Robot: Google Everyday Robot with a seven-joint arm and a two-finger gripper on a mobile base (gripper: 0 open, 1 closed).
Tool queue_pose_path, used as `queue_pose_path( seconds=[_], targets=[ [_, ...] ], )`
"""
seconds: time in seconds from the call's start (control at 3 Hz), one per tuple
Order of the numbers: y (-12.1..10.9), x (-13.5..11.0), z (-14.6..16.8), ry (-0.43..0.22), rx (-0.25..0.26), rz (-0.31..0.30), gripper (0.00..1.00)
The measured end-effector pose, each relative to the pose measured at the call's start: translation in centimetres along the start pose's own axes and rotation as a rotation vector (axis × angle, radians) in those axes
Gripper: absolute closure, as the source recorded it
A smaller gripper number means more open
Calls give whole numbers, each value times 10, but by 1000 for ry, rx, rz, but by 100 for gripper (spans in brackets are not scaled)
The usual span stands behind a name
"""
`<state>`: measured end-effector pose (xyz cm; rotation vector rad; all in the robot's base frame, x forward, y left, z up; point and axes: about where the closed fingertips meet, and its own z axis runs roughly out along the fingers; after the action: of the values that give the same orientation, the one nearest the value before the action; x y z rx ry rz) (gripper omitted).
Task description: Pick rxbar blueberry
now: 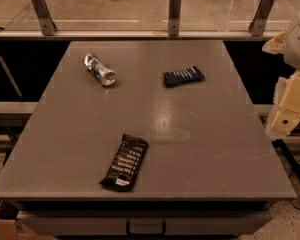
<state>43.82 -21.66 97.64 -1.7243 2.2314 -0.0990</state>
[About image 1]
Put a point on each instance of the grey drawer with handle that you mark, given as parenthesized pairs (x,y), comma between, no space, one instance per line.
(144,223)

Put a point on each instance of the middle metal bracket post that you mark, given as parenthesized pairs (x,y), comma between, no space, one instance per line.
(174,17)

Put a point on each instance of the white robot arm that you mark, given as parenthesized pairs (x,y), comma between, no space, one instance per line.
(287,43)

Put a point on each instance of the left metal bracket post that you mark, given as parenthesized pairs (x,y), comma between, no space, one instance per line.
(46,23)

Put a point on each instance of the metal bracket post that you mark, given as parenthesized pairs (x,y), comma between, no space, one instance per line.
(174,17)
(46,23)
(258,24)

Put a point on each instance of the dark blue snack bar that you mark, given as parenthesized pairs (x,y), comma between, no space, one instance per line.
(179,77)

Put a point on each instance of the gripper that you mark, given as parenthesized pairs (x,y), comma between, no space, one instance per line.
(285,116)

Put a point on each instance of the metal rail beam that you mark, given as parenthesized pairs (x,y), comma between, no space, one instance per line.
(97,35)

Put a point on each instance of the cardboard box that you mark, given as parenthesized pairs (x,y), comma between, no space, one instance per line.
(12,229)

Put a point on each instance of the right metal bracket post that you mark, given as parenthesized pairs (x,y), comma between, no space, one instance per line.
(258,24)

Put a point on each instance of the black snack bar wrapper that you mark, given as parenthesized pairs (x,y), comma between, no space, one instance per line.
(124,168)

